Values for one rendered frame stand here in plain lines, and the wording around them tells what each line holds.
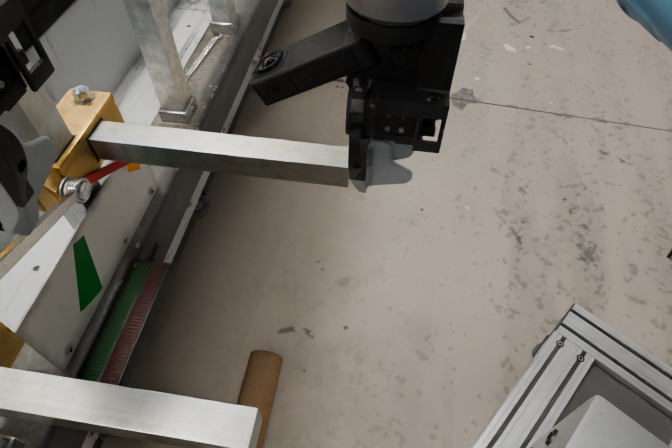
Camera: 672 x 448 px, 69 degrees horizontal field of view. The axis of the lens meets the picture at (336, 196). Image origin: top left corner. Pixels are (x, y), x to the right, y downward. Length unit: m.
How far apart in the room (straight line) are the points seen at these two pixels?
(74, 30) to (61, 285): 0.50
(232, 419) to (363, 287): 1.01
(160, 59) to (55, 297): 0.35
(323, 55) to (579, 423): 0.29
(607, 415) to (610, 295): 1.32
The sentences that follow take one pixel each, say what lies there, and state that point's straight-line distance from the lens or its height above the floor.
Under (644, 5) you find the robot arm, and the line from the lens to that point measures 0.24.
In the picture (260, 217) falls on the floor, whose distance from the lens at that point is 1.53.
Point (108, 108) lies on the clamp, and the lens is 0.59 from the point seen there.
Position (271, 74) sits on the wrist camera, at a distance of 0.41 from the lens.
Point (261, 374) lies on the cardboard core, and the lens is 1.21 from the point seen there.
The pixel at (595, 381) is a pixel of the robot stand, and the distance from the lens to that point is 1.18.
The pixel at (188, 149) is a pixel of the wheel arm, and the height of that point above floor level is 0.86.
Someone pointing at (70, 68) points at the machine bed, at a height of 0.73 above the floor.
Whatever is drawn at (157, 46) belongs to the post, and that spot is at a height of 0.83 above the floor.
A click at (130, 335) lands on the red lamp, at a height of 0.70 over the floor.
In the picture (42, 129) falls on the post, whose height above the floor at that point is 0.91.
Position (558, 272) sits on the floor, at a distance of 1.54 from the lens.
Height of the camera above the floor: 1.21
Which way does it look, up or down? 50 degrees down
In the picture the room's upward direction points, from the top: straight up
